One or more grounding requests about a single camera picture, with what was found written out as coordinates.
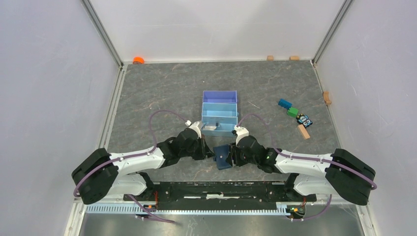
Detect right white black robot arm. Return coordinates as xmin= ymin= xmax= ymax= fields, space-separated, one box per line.
xmin=232 ymin=135 xmax=376 ymax=206

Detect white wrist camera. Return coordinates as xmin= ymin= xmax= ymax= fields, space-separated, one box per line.
xmin=232 ymin=126 xmax=249 ymax=145
xmin=185 ymin=120 xmax=204 ymax=138

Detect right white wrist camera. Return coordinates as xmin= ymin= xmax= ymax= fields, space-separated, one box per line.
xmin=232 ymin=126 xmax=249 ymax=145

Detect grey cards in tray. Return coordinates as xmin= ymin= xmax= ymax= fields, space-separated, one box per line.
xmin=204 ymin=123 xmax=220 ymax=130

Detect green toy brick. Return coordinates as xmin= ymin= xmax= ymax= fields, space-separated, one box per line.
xmin=287 ymin=107 xmax=299 ymax=118

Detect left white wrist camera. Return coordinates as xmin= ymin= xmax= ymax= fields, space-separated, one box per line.
xmin=185 ymin=120 xmax=204 ymax=138

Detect blue purple three-bin tray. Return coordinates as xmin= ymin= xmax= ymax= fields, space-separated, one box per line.
xmin=201 ymin=90 xmax=239 ymax=137

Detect blue card holder wallet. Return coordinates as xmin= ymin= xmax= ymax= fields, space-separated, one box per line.
xmin=213 ymin=145 xmax=232 ymax=170

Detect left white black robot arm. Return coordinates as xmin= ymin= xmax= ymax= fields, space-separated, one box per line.
xmin=71 ymin=128 xmax=214 ymax=205

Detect black owl pattern block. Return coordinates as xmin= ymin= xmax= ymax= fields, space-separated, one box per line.
xmin=296 ymin=114 xmax=313 ymax=128

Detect curved wooden piece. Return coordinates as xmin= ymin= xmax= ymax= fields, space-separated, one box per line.
xmin=323 ymin=91 xmax=332 ymax=106

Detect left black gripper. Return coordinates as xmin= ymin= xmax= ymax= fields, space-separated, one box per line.
xmin=180 ymin=134 xmax=214 ymax=160

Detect blue toy brick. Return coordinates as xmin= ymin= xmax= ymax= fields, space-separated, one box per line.
xmin=278 ymin=99 xmax=292 ymax=110

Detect wooden stick block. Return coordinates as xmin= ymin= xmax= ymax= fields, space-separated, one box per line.
xmin=298 ymin=124 xmax=310 ymax=140

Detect orange round cap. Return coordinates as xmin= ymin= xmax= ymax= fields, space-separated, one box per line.
xmin=132 ymin=57 xmax=145 ymax=64

